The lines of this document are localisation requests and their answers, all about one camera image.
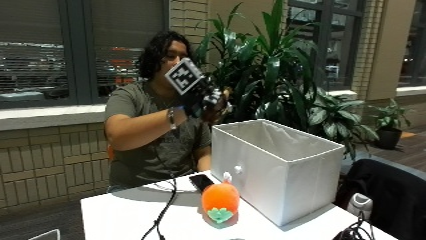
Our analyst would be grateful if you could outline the orange plush toy green leaves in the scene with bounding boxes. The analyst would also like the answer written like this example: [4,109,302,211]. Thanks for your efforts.
[199,171,241,225]

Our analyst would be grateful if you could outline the silver wrist bracelet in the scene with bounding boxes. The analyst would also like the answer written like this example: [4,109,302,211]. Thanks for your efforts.
[165,107,178,131]

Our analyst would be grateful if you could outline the black plant pot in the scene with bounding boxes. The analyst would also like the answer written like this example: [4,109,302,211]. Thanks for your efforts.
[375,127,403,151]

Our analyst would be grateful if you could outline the tall green leafy plant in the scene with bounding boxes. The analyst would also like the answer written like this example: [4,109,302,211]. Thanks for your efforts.
[194,0,322,134]

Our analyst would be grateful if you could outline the variegated leafy plant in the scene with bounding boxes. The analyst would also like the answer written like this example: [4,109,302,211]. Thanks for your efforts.
[304,87,380,162]

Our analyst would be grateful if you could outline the large window with blinds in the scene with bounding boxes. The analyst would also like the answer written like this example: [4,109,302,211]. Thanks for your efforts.
[0,0,170,110]

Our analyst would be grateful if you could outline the small potted plant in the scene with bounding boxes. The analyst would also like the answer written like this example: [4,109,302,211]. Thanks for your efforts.
[368,97,412,134]

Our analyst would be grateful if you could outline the black cable bundle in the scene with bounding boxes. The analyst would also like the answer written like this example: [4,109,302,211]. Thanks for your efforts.
[330,211,376,240]

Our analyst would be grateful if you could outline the black smartphone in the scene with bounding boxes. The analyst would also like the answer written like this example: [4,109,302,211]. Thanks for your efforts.
[187,173,217,195]

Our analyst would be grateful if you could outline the white marker cube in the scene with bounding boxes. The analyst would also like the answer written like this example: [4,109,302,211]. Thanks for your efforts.
[163,57,206,96]

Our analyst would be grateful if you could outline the white chair frame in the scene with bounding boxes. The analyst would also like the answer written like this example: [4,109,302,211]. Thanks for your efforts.
[26,228,62,240]

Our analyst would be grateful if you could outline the grey window sill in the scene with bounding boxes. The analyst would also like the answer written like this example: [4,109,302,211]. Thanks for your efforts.
[0,103,107,132]

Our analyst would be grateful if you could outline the the person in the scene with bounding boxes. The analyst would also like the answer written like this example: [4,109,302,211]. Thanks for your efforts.
[103,30,234,194]

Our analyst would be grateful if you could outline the white fabric storage box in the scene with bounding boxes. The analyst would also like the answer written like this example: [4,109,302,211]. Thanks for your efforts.
[209,118,346,228]

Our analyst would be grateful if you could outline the white grey device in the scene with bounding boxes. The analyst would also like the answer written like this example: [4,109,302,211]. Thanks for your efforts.
[346,192,374,221]

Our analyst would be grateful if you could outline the dark framed window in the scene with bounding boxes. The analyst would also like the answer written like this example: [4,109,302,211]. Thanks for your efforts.
[286,0,366,93]

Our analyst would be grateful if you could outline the white paper sheet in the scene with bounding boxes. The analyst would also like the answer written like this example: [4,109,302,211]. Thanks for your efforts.
[142,179,199,194]

